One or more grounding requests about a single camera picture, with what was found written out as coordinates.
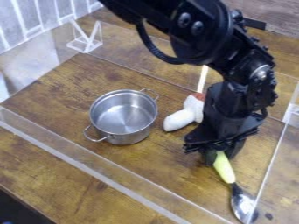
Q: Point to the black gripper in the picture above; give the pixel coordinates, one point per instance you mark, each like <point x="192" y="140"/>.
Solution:
<point x="228" y="122"/>

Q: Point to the green handled metal spoon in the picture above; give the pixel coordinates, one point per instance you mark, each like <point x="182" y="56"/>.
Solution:
<point x="242" y="200"/>

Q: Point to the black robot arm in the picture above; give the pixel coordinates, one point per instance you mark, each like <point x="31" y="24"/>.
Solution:
<point x="200" y="32"/>

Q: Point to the toy mushroom red cap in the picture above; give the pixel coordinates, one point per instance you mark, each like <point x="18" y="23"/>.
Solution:
<point x="190" y="114"/>

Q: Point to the small steel pot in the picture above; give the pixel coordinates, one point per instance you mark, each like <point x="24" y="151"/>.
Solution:
<point x="122" y="116"/>

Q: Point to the clear acrylic triangle stand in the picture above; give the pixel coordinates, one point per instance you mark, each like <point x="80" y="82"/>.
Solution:
<point x="86" y="43"/>

